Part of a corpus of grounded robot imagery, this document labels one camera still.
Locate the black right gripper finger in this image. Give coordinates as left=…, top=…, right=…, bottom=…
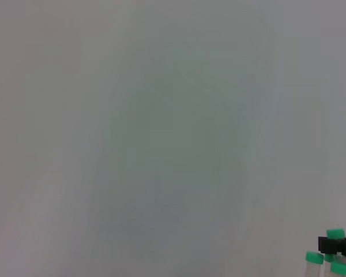
left=318, top=236, right=346, bottom=257

